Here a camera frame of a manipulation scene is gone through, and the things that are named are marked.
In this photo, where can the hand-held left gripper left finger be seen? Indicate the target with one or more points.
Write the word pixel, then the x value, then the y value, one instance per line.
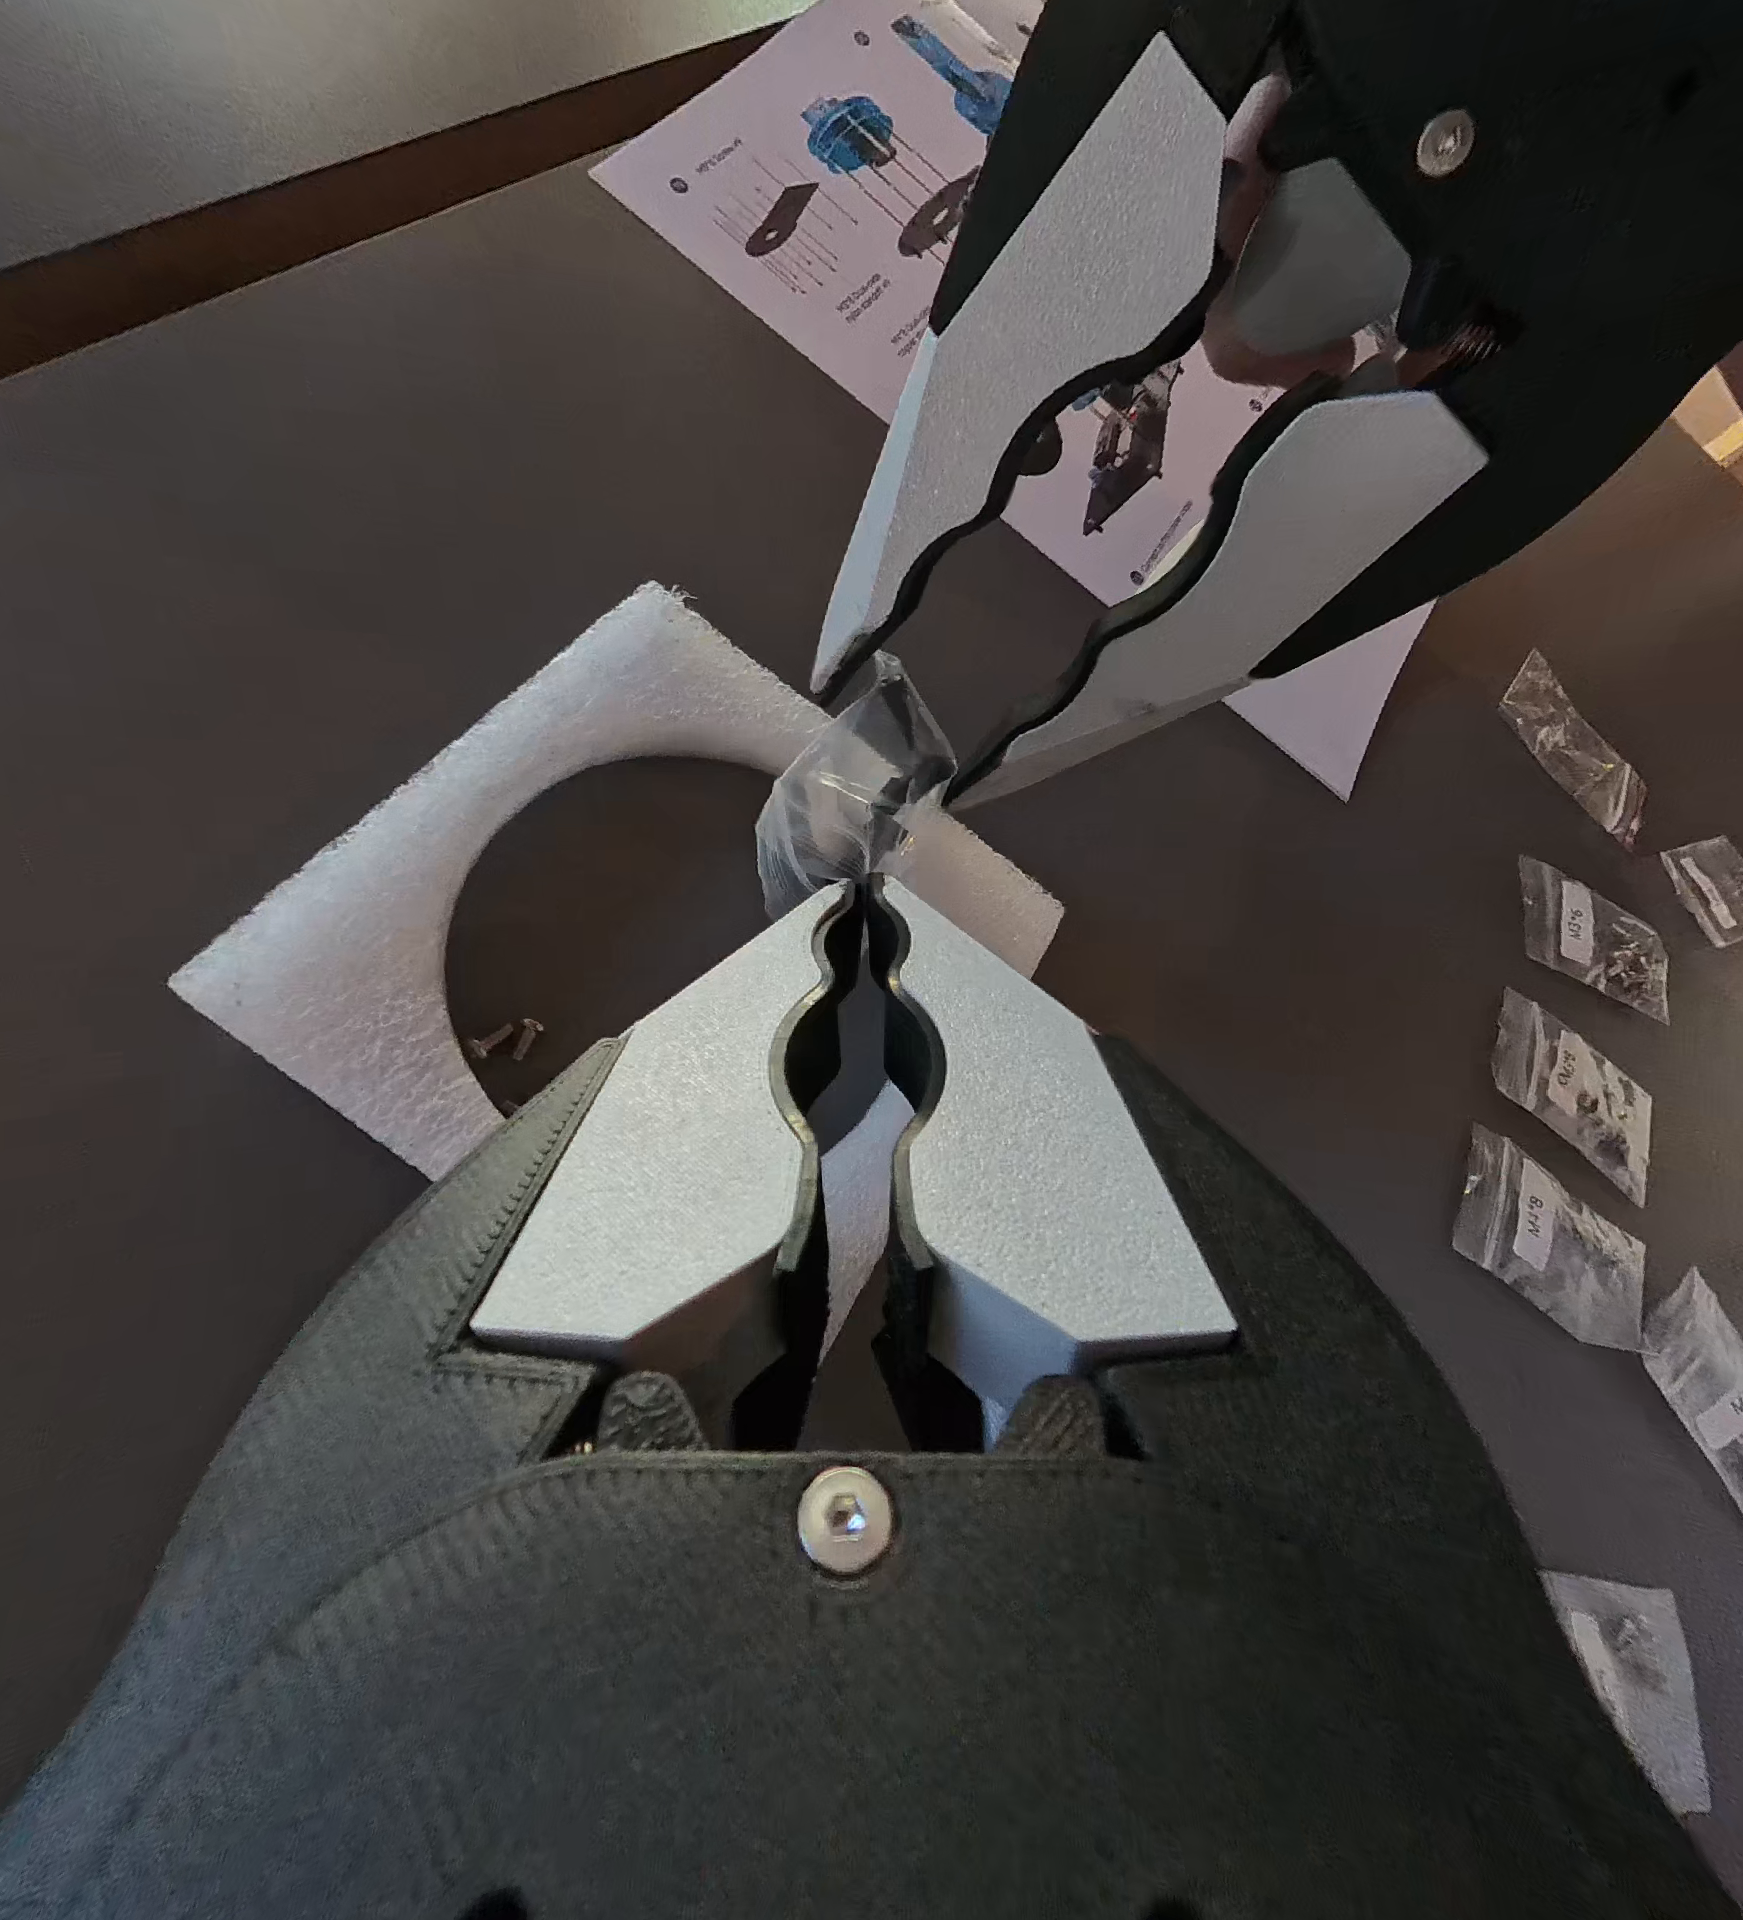
pixel 647 1185

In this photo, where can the person's right hand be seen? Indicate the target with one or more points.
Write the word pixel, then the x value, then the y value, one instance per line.
pixel 1246 352

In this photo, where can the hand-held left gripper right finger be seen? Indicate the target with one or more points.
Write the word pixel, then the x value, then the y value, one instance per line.
pixel 1067 1200

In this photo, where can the printed assembly manual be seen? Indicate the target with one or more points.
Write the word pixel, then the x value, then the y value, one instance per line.
pixel 722 179

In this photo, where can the clear plastic standoff pouch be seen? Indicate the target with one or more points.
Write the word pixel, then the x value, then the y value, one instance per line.
pixel 848 780

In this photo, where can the set of labelled screw bags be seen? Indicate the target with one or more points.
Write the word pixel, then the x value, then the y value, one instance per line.
pixel 1561 1246

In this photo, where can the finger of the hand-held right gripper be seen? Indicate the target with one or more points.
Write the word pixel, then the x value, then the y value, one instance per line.
pixel 1336 526
pixel 1050 256

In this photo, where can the cluster of small silver screws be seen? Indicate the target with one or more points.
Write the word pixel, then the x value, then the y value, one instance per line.
pixel 488 1043

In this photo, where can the white foam square with hole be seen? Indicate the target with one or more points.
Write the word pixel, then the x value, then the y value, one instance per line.
pixel 361 931

